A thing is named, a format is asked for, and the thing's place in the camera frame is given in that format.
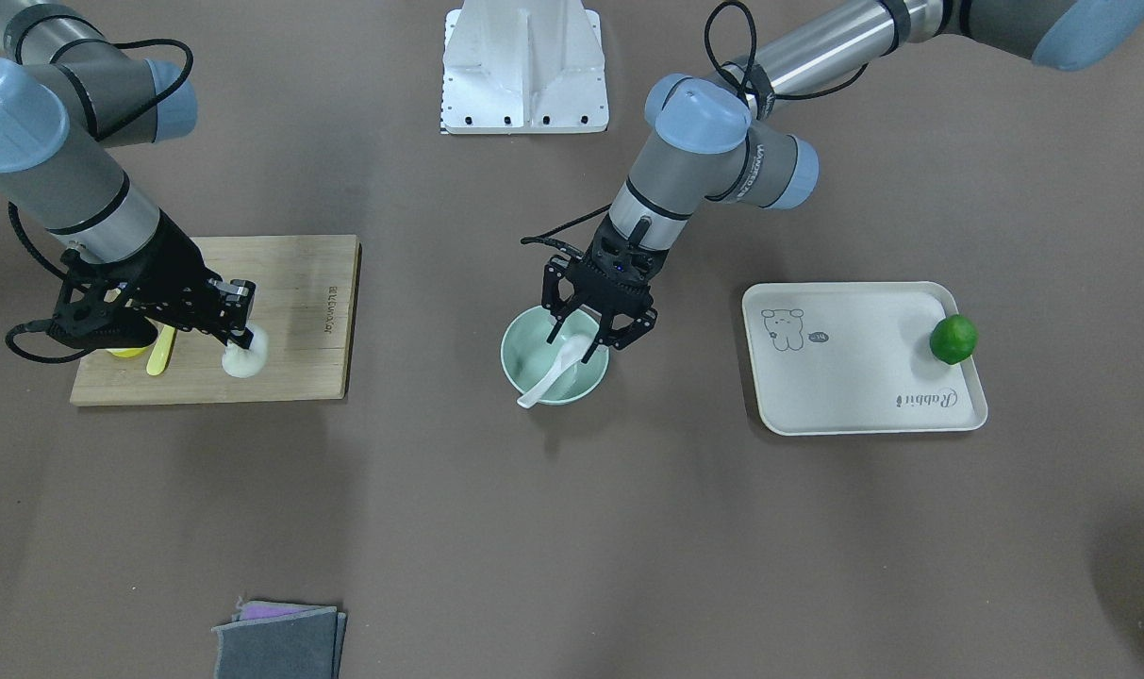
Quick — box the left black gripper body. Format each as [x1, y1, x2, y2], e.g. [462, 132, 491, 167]
[541, 215, 667, 326]

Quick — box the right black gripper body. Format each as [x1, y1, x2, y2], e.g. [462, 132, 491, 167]
[47, 215, 257, 351]

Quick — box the white ceramic spoon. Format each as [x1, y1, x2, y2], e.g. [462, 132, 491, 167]
[517, 334, 590, 408]

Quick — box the white steamed bun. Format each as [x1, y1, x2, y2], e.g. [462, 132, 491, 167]
[222, 323, 269, 378]

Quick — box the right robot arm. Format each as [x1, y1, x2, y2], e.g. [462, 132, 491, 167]
[0, 1, 267, 359]

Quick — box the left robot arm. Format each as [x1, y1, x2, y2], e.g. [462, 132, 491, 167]
[522, 1, 1144, 359]

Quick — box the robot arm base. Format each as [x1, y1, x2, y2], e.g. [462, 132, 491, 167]
[439, 1, 609, 135]

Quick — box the mint green bowl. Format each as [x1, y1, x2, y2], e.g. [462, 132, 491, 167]
[500, 306, 609, 406]

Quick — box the lemon slice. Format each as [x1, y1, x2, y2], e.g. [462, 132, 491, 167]
[108, 345, 150, 359]

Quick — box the bamboo cutting board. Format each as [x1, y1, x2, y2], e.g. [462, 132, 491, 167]
[70, 235, 360, 406]

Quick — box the cream rectangular tray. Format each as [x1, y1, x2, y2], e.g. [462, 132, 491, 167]
[741, 282, 988, 436]

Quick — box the green lime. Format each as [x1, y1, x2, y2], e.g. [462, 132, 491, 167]
[928, 314, 980, 365]

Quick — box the grey folded cloth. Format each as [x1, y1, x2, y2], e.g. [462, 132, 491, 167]
[212, 599, 347, 678]

